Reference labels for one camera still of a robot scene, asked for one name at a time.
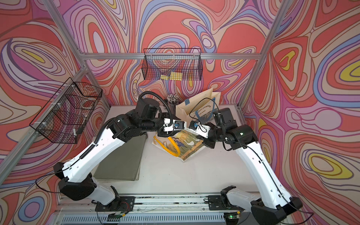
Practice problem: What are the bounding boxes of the black wire basket left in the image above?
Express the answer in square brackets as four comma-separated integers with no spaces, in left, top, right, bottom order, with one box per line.
[30,78,103,144]

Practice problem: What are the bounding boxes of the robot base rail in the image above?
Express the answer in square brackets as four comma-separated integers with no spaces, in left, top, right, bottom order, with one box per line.
[51,193,257,225]

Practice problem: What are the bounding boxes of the black cup of sticks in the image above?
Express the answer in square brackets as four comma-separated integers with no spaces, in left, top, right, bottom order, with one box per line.
[167,94,179,115]

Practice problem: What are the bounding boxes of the aluminium frame post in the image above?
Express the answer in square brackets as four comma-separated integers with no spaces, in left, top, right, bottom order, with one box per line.
[237,0,293,110]
[42,0,112,109]

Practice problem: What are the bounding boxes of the aluminium frame crossbar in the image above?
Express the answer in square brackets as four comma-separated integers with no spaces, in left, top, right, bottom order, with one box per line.
[80,53,261,60]

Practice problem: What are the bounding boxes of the yellow sticky notes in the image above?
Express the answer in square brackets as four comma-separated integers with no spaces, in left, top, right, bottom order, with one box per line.
[160,72,183,81]

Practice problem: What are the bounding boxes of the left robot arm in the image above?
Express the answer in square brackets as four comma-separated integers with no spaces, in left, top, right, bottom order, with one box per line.
[53,91,186,206]

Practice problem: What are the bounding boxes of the white yellow-handled bag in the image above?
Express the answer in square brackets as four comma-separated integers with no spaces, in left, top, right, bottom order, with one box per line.
[152,131,206,162]

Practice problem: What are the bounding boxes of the black wire basket back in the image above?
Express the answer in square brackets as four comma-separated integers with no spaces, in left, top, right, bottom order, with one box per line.
[142,47,203,81]

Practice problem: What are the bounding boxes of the aluminium frame post left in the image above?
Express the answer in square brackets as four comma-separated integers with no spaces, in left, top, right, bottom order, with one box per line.
[42,0,112,109]

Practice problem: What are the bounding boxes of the olive green canvas bag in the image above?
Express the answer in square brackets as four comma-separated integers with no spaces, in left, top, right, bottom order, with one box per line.
[94,134,148,181]

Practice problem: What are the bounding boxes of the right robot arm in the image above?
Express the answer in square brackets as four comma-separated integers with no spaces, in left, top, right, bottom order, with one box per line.
[186,108,314,225]

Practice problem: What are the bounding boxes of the cream blue-handled tote bag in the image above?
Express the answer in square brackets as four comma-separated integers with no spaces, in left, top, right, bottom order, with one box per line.
[176,88,221,124]

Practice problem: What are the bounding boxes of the aluminium frame post right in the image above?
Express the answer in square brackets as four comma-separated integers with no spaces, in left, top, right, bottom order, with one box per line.
[237,0,293,110]

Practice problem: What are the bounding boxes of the black wire basket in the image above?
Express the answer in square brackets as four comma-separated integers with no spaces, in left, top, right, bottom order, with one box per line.
[30,78,103,144]
[142,47,203,81]

